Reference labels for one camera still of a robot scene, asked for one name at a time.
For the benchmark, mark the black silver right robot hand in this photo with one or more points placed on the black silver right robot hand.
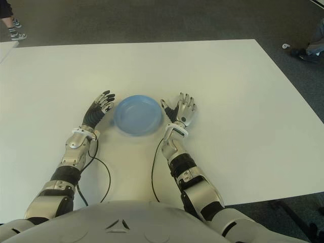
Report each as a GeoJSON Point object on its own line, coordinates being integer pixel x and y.
{"type": "Point", "coordinates": [184, 110]}

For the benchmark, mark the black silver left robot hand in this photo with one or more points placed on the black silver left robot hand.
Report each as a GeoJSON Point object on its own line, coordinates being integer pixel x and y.
{"type": "Point", "coordinates": [96, 111]}

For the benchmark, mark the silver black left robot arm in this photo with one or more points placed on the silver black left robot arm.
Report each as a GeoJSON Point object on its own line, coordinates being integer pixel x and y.
{"type": "Point", "coordinates": [73, 149]}

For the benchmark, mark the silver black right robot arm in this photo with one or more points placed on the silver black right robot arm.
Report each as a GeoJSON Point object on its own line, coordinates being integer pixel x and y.
{"type": "Point", "coordinates": [202, 192]}

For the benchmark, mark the light blue round plate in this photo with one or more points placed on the light blue round plate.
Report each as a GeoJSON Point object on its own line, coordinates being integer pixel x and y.
{"type": "Point", "coordinates": [137, 116]}

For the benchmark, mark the white neighbouring table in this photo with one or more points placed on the white neighbouring table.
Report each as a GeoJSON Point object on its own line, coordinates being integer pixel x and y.
{"type": "Point", "coordinates": [7, 50]}

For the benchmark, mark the grey robot torso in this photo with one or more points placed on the grey robot torso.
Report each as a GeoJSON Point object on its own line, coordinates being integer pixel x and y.
{"type": "Point", "coordinates": [101, 222]}

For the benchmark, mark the person in striped socks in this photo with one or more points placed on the person in striped socks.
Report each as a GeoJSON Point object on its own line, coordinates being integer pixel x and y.
{"type": "Point", "coordinates": [14, 27]}

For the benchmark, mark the small white object on floor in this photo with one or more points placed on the small white object on floor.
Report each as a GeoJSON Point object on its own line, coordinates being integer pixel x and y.
{"type": "Point", "coordinates": [285, 46]}

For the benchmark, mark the person beside table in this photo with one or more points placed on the person beside table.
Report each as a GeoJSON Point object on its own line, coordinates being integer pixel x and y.
{"type": "Point", "coordinates": [315, 48]}

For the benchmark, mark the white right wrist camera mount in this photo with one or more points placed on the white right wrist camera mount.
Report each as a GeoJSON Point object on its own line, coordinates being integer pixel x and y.
{"type": "Point", "coordinates": [181, 129]}

